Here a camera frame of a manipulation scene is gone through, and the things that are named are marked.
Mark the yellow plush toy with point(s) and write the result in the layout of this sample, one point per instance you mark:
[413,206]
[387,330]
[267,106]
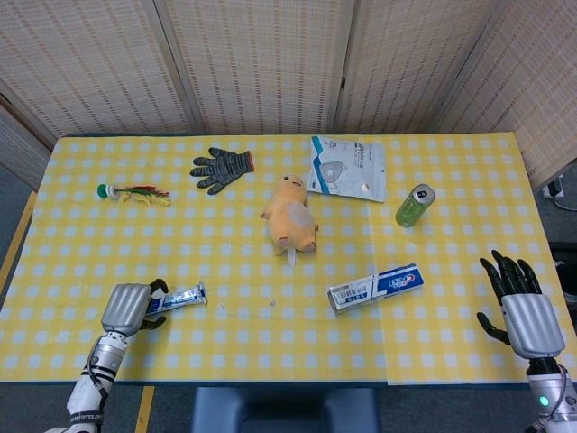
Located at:
[290,216]

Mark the grey knit work glove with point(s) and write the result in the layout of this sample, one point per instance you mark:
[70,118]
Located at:
[221,167]

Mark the white power strip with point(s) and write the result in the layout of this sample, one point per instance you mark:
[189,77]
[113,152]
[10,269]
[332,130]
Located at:
[555,187]

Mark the green drink can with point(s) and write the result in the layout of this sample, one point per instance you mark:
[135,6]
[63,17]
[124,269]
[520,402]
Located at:
[412,207]

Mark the yellow white checked tablecloth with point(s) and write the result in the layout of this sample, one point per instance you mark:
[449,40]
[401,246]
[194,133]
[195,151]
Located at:
[180,234]
[469,234]

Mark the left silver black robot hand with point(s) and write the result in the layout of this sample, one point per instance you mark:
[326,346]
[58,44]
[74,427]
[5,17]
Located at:
[124,309]

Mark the white face mask package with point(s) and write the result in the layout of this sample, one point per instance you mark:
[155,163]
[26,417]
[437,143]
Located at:
[351,171]

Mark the woven folding screen panel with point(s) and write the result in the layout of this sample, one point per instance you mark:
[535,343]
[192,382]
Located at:
[405,67]
[532,81]
[90,67]
[257,67]
[18,149]

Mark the blue white toothpaste tube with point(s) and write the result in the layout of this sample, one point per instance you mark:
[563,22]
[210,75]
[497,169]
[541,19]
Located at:
[185,297]

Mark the feather shuttlecock green base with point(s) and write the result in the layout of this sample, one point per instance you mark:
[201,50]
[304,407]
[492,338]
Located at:
[108,191]

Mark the black object beside table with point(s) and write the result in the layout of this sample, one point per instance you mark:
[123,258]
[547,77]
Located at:
[568,270]

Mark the blue white toothpaste box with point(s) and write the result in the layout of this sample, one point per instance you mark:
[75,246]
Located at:
[374,288]

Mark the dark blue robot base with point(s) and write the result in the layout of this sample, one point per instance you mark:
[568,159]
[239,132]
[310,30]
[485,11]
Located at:
[284,410]

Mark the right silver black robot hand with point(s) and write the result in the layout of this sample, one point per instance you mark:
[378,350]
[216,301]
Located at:
[534,325]

